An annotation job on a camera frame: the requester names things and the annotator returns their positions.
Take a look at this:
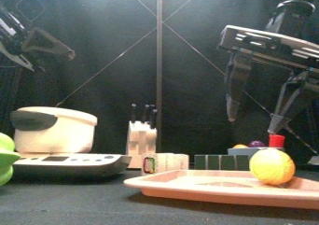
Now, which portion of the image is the black-handled toy cleaver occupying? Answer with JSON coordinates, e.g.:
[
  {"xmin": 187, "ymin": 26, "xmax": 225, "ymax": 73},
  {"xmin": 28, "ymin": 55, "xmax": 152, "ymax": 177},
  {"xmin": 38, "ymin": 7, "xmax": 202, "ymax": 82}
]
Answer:
[{"xmin": 151, "ymin": 107, "xmax": 160, "ymax": 130}]

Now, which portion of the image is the red toy cylinder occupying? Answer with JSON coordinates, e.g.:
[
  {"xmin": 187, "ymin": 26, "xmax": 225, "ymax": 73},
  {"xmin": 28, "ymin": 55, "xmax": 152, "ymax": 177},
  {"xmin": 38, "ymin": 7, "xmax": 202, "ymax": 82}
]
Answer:
[{"xmin": 269, "ymin": 134, "xmax": 287, "ymax": 148}]

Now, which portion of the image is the purple toy ball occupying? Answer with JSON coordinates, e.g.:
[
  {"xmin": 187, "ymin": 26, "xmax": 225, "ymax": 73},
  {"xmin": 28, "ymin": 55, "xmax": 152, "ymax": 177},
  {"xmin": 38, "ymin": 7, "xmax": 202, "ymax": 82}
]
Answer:
[{"xmin": 249, "ymin": 140, "xmax": 267, "ymax": 148}]

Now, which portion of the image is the yellow toy lemon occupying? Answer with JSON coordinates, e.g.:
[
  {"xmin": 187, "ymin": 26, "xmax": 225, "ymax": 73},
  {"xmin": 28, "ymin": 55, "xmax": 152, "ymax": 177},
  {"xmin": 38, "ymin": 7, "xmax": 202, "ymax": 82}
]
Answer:
[{"xmin": 249, "ymin": 148, "xmax": 297, "ymax": 186}]

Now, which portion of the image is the dark green toy block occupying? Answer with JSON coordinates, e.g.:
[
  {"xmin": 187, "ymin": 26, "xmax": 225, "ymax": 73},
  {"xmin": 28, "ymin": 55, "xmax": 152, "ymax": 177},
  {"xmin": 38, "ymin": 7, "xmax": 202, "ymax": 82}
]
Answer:
[{"xmin": 194, "ymin": 154, "xmax": 253, "ymax": 171}]

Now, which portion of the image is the white toy sushi roll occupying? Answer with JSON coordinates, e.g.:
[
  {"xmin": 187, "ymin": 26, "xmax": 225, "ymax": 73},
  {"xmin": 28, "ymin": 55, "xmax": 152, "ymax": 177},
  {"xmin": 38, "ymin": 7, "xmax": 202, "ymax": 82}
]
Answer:
[{"xmin": 140, "ymin": 152, "xmax": 191, "ymax": 176}]

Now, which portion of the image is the white toy knife block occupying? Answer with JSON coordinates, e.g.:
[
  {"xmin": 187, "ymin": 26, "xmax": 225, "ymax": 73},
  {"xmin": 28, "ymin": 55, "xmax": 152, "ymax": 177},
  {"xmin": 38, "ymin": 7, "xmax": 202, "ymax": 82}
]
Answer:
[{"xmin": 124, "ymin": 120, "xmax": 160, "ymax": 170}]

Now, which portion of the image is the green toy pepper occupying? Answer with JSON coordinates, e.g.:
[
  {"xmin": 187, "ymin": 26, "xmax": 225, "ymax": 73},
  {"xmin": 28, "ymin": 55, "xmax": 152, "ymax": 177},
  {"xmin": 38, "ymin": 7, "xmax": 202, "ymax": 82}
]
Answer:
[{"xmin": 0, "ymin": 132, "xmax": 23, "ymax": 188}]

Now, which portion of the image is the pink plastic tray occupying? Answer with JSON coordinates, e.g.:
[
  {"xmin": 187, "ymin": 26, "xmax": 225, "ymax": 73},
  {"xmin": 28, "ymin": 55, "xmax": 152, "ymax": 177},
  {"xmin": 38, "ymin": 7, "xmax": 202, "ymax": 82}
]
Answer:
[{"xmin": 122, "ymin": 168, "xmax": 319, "ymax": 211}]

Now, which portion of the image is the white kitchen scale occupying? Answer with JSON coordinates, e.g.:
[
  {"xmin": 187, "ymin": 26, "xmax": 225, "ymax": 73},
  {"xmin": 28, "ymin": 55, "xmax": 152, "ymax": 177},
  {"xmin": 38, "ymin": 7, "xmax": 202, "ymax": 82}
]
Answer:
[{"xmin": 11, "ymin": 152, "xmax": 134, "ymax": 177}]

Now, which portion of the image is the grey vertical frame pole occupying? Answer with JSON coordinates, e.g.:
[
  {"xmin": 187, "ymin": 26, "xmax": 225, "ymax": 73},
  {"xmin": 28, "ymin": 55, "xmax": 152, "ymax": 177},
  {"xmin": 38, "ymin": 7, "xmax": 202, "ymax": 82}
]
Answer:
[{"xmin": 156, "ymin": 0, "xmax": 163, "ymax": 152}]

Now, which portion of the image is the black-handled toy knife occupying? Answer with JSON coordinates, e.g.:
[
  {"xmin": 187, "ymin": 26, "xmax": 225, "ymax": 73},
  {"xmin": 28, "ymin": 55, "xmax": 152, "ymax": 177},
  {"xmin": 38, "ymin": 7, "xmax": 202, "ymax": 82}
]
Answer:
[
  {"xmin": 140, "ymin": 104, "xmax": 151, "ymax": 124},
  {"xmin": 130, "ymin": 103, "xmax": 139, "ymax": 124}
]

